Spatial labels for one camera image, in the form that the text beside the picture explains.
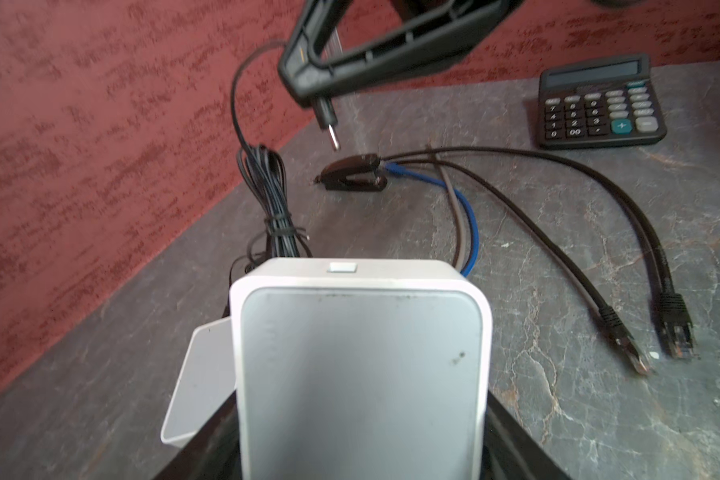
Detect black power adapter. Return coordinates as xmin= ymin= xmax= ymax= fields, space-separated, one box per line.
xmin=228 ymin=39 xmax=314 ymax=284

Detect blue ethernet cable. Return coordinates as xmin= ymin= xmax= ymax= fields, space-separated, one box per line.
xmin=383 ymin=163 xmax=480 ymax=278

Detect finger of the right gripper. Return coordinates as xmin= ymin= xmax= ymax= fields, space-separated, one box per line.
xmin=278 ymin=1 xmax=522 ymax=107

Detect grey ethernet cable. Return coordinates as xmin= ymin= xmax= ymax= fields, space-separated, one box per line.
xmin=425 ymin=149 xmax=470 ymax=272

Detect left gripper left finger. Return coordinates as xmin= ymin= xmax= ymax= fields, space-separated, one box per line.
xmin=154 ymin=392 xmax=240 ymax=479

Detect black calculator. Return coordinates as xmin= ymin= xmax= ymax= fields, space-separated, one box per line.
xmin=536 ymin=53 xmax=667 ymax=150

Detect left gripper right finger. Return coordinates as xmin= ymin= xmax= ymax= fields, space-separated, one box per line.
xmin=482 ymin=392 xmax=570 ymax=480

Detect black stapler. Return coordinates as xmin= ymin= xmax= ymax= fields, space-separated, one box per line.
xmin=314 ymin=154 xmax=387 ymax=192

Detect white switch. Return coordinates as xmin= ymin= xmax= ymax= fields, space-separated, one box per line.
xmin=229 ymin=258 xmax=493 ymax=479
xmin=160 ymin=317 xmax=236 ymax=448

